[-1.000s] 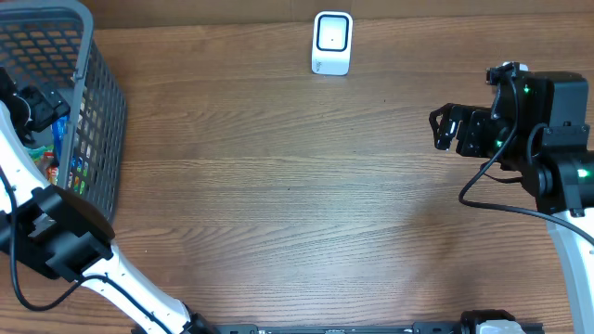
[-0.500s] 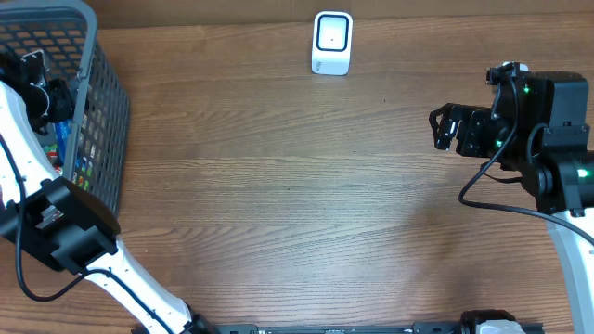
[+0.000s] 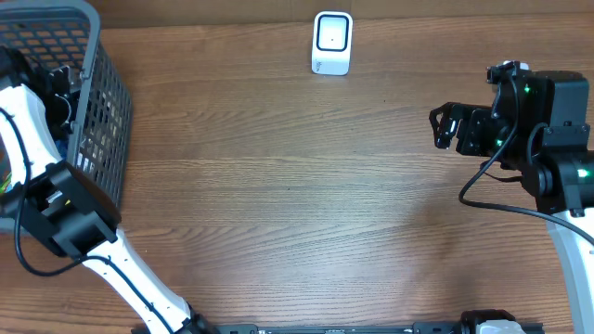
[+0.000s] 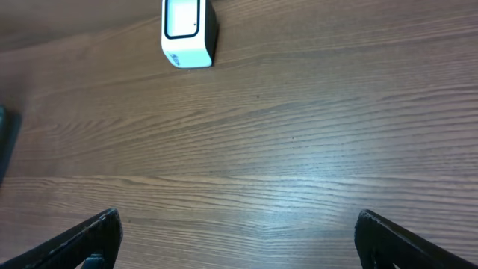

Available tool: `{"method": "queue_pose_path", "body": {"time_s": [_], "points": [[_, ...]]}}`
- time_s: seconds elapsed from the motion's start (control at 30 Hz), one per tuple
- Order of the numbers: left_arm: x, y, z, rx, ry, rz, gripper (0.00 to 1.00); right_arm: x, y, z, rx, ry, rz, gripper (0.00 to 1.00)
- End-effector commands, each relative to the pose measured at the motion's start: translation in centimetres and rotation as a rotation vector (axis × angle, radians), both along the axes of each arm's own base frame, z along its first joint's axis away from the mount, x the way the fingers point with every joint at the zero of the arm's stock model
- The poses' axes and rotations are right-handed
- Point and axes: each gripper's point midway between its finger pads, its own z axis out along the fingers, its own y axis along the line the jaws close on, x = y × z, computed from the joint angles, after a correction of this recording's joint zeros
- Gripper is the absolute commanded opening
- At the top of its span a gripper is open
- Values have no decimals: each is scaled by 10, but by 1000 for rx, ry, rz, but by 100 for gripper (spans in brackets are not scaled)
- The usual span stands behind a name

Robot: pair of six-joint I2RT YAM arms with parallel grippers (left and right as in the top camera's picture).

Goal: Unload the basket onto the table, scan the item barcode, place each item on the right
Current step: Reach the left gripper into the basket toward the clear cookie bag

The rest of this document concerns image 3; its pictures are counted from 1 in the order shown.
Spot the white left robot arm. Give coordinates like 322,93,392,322
1,47,213,333

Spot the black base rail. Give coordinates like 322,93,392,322
132,309,547,334

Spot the grey plastic mesh basket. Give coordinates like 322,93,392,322
1,1,133,206

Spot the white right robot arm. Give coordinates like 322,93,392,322
429,62,593,333

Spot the white barcode scanner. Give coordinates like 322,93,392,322
311,11,353,76

